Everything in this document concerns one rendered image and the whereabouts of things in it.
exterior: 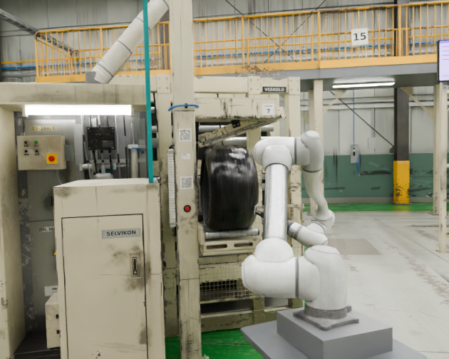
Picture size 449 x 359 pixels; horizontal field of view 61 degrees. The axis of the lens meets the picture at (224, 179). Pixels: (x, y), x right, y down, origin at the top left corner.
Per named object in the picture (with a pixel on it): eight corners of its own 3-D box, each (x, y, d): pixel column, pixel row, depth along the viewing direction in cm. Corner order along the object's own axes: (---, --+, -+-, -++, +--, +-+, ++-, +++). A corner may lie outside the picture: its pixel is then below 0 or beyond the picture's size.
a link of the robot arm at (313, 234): (294, 245, 214) (306, 231, 222) (319, 258, 207) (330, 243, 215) (296, 231, 207) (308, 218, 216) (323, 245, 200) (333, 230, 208)
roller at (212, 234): (203, 230, 230) (202, 232, 234) (204, 238, 228) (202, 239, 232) (259, 227, 236) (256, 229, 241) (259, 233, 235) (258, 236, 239)
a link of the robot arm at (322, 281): (350, 312, 136) (350, 251, 136) (298, 309, 139) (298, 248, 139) (344, 298, 152) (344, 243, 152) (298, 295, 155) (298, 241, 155)
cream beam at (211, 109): (192, 118, 257) (192, 97, 256) (188, 122, 282) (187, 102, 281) (278, 118, 269) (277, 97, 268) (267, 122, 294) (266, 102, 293)
